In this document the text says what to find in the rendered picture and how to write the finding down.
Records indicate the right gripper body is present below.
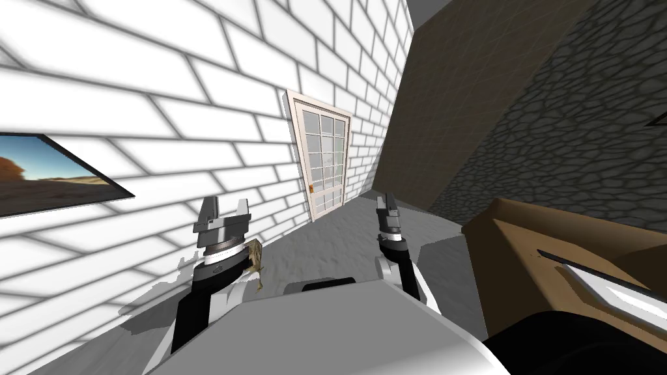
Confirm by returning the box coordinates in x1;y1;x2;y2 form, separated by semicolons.
377;208;403;238

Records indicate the olive ragged object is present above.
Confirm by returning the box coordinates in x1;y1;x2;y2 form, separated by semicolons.
246;239;265;292

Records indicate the brown cabinet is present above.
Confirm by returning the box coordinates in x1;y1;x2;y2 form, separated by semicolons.
461;197;667;356

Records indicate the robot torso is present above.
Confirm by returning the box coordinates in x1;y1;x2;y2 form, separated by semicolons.
143;277;513;375

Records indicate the white door with glass panes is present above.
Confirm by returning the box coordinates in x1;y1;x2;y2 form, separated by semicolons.
283;88;353;223

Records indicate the black framed landscape picture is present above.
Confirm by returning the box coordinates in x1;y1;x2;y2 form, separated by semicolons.
0;132;137;219

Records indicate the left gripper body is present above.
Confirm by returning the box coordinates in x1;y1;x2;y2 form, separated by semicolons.
192;212;253;249

